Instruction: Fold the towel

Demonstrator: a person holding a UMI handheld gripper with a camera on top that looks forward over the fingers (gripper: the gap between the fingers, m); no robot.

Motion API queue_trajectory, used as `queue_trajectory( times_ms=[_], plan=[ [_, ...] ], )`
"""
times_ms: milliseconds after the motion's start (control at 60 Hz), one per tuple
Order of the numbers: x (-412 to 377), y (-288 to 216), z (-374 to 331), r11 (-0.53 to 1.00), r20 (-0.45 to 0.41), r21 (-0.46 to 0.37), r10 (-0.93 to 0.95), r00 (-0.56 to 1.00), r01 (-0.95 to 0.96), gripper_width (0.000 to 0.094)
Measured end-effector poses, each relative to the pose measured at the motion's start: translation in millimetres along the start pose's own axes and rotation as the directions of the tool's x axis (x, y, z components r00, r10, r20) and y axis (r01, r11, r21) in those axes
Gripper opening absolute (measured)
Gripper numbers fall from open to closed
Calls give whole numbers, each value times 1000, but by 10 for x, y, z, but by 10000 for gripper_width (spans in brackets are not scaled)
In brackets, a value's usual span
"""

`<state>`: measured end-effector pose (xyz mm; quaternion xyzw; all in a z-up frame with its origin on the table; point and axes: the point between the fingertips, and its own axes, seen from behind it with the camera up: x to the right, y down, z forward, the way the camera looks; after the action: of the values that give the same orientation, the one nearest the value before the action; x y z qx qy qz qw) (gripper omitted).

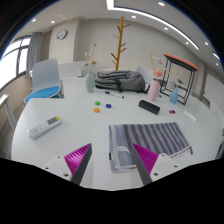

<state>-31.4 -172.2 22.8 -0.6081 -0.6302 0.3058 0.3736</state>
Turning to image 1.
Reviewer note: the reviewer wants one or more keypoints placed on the white chair with blue seat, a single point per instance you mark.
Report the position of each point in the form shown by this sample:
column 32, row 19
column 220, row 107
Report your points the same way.
column 45, row 76

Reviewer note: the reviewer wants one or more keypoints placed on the small green disc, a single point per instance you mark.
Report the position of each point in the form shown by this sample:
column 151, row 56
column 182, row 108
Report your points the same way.
column 97, row 103

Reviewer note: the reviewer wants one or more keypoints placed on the round wall clock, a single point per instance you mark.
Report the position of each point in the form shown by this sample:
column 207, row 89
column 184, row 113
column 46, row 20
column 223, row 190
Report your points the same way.
column 61, row 34

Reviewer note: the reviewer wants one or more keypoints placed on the pink vase with flowers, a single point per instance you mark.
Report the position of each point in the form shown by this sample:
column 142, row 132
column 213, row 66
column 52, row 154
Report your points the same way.
column 153, row 90

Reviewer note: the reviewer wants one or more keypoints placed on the small red disc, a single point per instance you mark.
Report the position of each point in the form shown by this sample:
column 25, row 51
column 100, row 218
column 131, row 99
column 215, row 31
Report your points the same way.
column 170, row 112

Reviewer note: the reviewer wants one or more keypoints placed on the grey striped towel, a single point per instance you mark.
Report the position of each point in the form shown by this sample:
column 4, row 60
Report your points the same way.
column 160, row 136

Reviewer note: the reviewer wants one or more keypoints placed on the grey backpack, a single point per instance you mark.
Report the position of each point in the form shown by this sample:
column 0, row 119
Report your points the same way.
column 121, row 81

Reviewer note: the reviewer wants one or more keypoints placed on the recessed ceiling spotlights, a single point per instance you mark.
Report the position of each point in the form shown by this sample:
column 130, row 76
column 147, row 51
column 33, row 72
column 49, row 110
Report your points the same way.
column 133, row 16

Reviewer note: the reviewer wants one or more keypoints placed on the wooden coat rack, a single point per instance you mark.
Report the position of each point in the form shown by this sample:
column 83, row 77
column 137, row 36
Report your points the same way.
column 119, row 43

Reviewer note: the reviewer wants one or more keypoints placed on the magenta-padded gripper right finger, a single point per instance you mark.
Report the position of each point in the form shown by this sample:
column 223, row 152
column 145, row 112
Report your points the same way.
column 146, row 160

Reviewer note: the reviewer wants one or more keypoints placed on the window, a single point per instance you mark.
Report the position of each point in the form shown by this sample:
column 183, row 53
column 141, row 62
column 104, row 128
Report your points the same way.
column 10, row 65

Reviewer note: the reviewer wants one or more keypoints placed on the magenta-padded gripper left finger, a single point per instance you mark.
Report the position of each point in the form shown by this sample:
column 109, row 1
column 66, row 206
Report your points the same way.
column 78, row 158

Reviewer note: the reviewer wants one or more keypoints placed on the black marker pen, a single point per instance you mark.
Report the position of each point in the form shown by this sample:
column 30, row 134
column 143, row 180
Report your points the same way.
column 114, row 95

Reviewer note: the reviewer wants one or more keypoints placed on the ceiling light strip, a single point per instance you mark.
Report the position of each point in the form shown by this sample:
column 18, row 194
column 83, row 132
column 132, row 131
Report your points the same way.
column 153, row 16

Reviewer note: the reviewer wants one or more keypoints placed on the black-framed orange-topped side table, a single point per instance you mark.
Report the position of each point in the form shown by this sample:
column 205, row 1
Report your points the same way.
column 181, row 61

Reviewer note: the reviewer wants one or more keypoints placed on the grey curtain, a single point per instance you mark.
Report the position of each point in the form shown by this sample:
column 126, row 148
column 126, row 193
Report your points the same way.
column 34, row 53

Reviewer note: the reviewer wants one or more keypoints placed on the blue vase with dried stems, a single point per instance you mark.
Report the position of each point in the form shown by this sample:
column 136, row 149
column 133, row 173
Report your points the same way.
column 174, row 96

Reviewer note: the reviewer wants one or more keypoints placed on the small orange disc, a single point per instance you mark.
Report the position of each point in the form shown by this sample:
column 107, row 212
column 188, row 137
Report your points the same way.
column 96, row 110

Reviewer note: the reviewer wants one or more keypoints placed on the white remote control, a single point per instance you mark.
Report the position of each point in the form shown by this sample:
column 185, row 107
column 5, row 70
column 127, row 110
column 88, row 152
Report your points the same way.
column 43, row 127

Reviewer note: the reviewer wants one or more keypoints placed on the black rectangular case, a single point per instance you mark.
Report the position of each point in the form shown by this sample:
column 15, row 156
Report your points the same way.
column 149, row 107

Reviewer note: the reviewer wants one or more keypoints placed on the green vase with dried flowers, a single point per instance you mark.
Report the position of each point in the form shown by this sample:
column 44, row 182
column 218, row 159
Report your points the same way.
column 89, row 83

